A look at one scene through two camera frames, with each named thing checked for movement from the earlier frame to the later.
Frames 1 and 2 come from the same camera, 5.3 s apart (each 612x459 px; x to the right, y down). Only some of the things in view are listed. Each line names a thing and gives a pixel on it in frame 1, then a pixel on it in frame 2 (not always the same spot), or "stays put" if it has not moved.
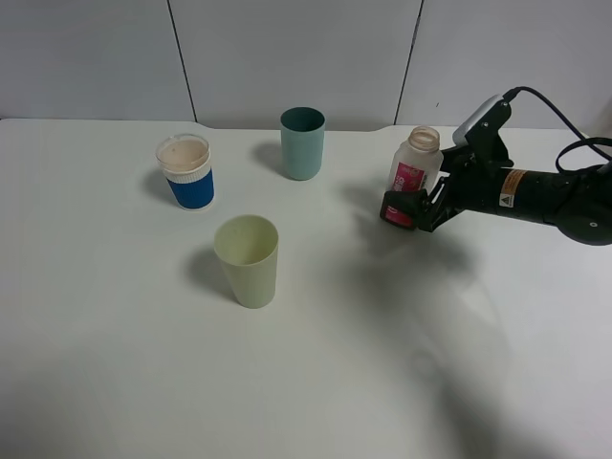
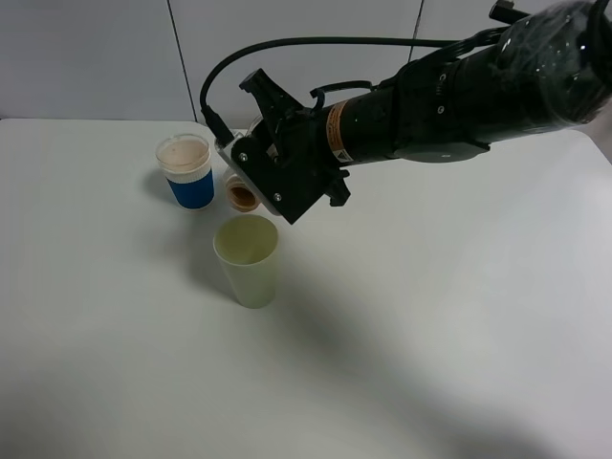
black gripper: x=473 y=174 → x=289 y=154
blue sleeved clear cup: x=186 y=163 stays put
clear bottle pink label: x=418 y=164 → x=242 y=191
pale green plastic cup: x=248 y=249 stays put
